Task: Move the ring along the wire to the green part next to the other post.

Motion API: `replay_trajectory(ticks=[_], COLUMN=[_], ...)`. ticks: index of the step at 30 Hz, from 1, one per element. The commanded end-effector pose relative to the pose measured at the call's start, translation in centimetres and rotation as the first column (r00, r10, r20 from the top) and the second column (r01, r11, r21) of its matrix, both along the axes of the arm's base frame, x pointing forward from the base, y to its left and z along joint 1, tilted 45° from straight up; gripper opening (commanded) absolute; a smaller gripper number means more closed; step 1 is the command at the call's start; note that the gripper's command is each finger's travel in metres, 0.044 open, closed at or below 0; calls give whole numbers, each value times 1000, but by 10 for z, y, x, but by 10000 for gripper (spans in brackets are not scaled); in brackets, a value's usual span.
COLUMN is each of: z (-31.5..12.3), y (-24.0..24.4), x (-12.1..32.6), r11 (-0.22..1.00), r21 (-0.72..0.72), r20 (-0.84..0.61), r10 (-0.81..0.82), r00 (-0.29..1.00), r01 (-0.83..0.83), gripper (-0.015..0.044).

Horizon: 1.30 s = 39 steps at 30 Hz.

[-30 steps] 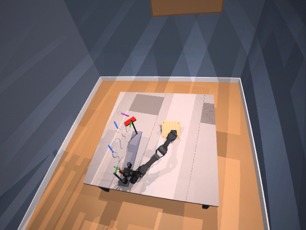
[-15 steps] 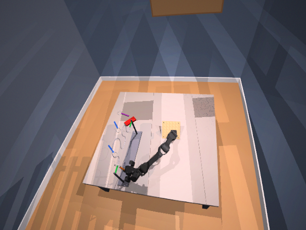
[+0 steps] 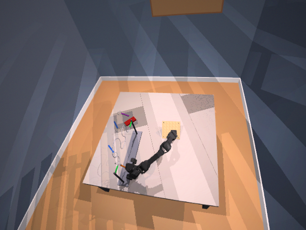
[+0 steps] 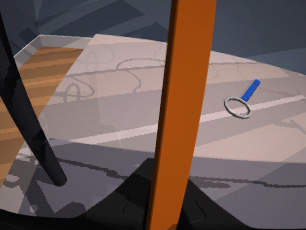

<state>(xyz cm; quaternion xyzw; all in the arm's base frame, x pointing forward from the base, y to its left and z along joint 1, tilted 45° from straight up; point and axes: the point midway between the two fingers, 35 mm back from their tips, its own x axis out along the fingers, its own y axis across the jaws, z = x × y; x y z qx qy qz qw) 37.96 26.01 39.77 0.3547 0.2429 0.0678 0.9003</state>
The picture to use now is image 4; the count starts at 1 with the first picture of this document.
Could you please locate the grey ring with blue handle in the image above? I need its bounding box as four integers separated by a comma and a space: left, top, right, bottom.
225, 79, 261, 119

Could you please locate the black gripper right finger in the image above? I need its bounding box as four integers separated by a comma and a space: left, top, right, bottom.
176, 178, 306, 230

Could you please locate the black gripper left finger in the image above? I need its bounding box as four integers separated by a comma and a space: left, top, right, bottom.
0, 159, 154, 230

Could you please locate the orange bar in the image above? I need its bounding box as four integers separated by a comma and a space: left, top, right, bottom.
146, 0, 217, 230

